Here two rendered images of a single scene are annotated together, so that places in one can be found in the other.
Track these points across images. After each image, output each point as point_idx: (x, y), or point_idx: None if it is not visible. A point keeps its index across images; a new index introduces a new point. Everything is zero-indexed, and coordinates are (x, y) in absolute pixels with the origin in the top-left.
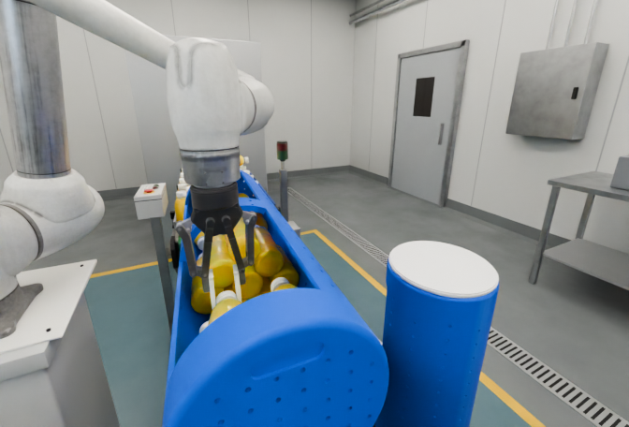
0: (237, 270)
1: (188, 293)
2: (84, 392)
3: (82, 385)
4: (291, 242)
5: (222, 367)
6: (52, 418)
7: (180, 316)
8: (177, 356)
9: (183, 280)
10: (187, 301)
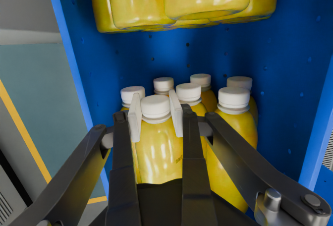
0: (182, 131)
1: (86, 0)
2: None
3: None
4: (315, 172)
5: None
6: (0, 30)
7: (94, 103)
8: (108, 158)
9: None
10: (91, 28)
